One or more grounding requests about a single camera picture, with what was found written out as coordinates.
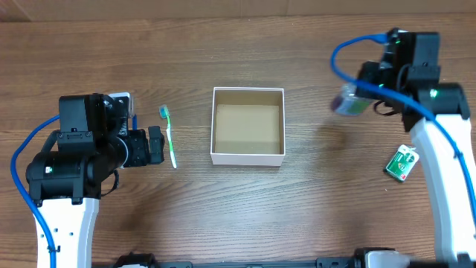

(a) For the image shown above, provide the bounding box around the right blue cable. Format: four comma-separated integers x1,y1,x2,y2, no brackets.
329,33,476,217

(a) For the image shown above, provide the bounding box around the green dental floss pack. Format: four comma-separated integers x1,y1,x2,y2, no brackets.
383,144,419,182

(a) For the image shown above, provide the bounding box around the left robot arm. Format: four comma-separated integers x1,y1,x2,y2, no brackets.
25,92,164,267

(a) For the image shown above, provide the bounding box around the clear soap pump bottle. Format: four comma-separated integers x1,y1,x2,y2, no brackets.
330,83,373,116

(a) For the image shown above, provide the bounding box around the white cardboard box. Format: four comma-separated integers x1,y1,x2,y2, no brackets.
210,87,286,167

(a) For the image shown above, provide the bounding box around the green white toothbrush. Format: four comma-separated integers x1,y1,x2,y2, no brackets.
159,105,177,169

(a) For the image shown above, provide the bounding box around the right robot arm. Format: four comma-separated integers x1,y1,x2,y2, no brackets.
348,28,475,267

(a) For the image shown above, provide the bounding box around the blue disposable razor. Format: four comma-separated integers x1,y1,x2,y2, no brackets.
132,115,138,130

